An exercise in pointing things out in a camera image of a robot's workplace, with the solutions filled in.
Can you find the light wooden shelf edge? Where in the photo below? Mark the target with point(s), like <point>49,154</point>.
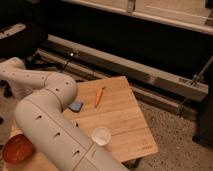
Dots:
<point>188,14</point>

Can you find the long metal rail beam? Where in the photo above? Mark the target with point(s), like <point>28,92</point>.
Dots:
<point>134,70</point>

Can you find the wooden board table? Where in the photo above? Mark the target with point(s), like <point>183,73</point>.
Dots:
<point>117,110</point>

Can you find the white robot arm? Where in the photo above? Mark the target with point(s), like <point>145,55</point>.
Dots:
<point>43,96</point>

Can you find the metal clamp rod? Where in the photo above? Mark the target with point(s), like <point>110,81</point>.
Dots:
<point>196,78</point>

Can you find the orange bowl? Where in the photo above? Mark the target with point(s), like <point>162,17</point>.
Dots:
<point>17,149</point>

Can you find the orange carrot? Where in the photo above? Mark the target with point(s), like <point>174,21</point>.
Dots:
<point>98,96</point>

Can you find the blue sponge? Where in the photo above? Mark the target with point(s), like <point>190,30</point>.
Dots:
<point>76,106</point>

